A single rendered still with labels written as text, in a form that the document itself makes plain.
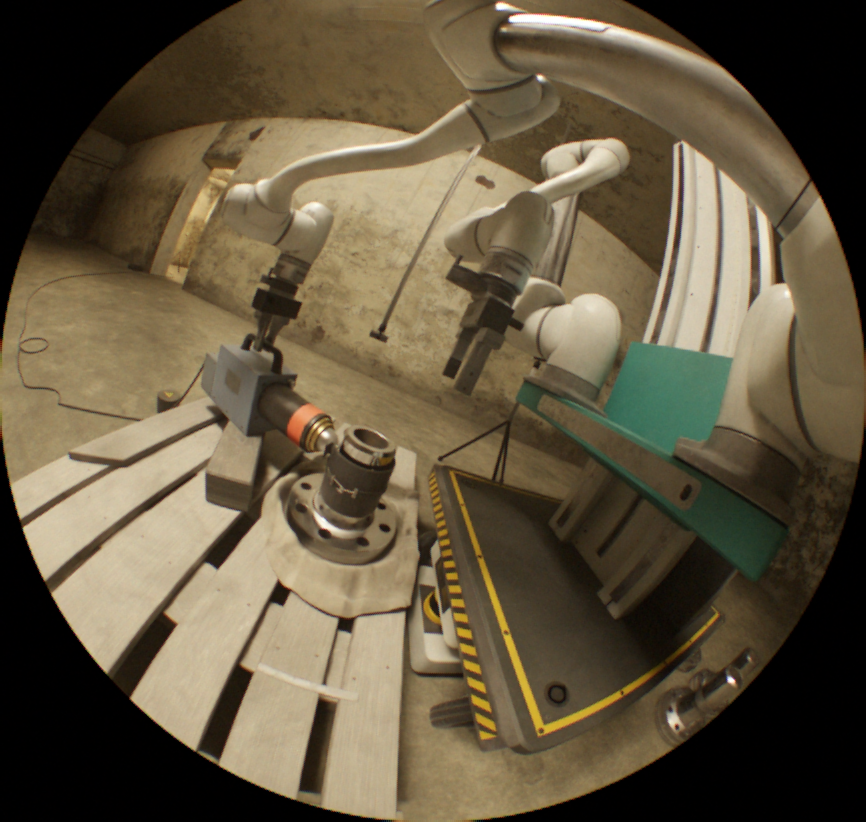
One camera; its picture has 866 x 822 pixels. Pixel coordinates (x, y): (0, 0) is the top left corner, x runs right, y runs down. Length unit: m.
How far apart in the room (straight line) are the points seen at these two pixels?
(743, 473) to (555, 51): 0.46
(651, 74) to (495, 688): 0.60
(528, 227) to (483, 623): 0.60
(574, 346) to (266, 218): 0.71
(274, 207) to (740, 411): 0.79
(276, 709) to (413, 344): 2.77
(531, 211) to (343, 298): 2.61
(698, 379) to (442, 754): 0.85
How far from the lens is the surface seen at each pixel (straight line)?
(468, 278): 0.45
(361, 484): 0.52
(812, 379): 0.30
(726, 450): 0.36
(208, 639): 0.50
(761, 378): 0.35
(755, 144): 0.27
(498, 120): 0.57
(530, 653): 0.43
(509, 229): 0.49
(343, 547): 0.56
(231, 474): 0.60
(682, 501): 0.36
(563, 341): 0.65
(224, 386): 0.78
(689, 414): 0.56
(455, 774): 0.70
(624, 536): 0.67
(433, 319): 2.79
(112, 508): 0.66
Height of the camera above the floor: 0.61
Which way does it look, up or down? 9 degrees down
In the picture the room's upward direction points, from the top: 25 degrees clockwise
